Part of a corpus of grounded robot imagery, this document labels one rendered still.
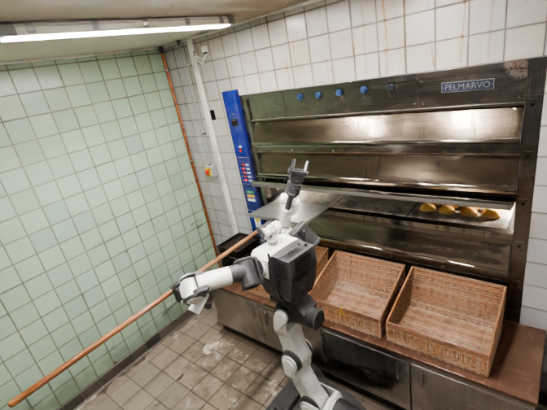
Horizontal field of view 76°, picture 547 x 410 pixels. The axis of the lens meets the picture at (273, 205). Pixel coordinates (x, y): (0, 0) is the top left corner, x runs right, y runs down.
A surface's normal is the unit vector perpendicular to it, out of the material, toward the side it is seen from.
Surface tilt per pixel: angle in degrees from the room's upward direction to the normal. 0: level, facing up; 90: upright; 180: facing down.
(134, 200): 90
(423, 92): 92
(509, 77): 90
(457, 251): 70
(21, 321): 90
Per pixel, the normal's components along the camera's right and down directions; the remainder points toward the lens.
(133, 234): 0.77, 0.11
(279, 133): -0.63, 0.06
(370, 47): -0.61, 0.40
